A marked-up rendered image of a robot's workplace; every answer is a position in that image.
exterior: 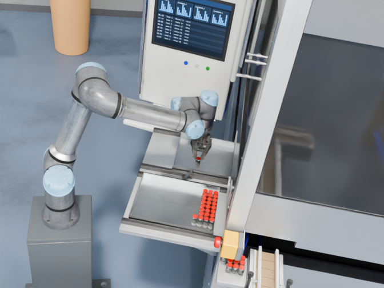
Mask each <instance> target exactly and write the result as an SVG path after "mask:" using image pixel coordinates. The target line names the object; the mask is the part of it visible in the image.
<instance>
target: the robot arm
mask: <svg viewBox="0 0 384 288"><path fill-rule="evenodd" d="M75 78H76V80H75V84H74V86H73V89H72V91H71V96H72V98H73V100H72V103H71V105H70V108H69V110H68V112H67V115H66V118H65V120H64V123H63V125H62V128H61V130H60V132H59V135H58V138H57V141H56V142H55V143H53V144H51V145H50V147H48V148H47V150H46V151H45V153H44V156H43V173H44V176H43V186H44V192H45V206H44V208H43V211H42V220H43V222H44V224H45V225H46V226H47V227H49V228H51V229H54V230H64V229H68V228H70V227H72V226H74V225H75V224H76V223H77V222H78V220H79V216H80V213H79V207H78V205H77V203H76V202H75V186H74V185H75V178H74V174H73V166H74V163H75V160H76V158H77V156H78V154H77V151H76V149H77V147H78V144H79V142H80V140H81V137H82V135H83V132H84V130H85V128H86V125H87V123H88V121H89V119H90V116H91V114H92V112H94V113H96V114H99V115H101V116H104V117H108V118H112V119H116V118H118V117H120V118H125V119H130V120H133V121H138V122H143V123H147V124H151V125H155V126H160V127H165V128H168V129H173V130H178V131H182V132H185V133H186V135H187V136H188V137H189V138H191V142H190V144H191V147H192V154H193V157H194V159H196V158H197V151H201V152H202V155H201V160H204V158H205V156H206V155H207V154H208V151H209V150H210V149H211V146H212V139H210V138H211V135H210V133H208V131H210V130H211V129H212V128H213V124H214V121H216V119H215V114H216V110H217V106H218V94H217V93H216V92H214V91H212V90H205V91H203V92H201V95H200V97H175V98H173V99H172V100H171V104H170V108H166V107H162V106H158V105H154V104H150V103H146V102H142V101H138V100H135V99H131V98H126V97H123V96H122V94H121V93H118V92H115V91H113V90H112V89H111V88H110V85H109V80H108V74H107V72H106V70H105V68H104V67H103V66H102V65H100V64H98V63H95V62H86V63H83V64H82V65H80V66H79V67H78V68H77V70H76V74H75Z"/></svg>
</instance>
